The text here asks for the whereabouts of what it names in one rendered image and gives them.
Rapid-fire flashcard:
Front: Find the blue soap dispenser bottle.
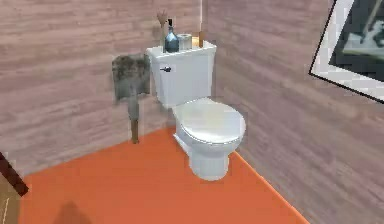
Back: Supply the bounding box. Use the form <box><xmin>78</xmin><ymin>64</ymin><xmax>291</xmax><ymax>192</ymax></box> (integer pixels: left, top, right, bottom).
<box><xmin>164</xmin><ymin>18</ymin><xmax>180</xmax><ymax>54</ymax></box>

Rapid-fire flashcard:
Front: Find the white toilet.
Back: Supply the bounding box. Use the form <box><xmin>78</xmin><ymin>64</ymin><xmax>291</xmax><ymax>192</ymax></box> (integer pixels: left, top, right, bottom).
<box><xmin>145</xmin><ymin>40</ymin><xmax>248</xmax><ymax>182</ymax></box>

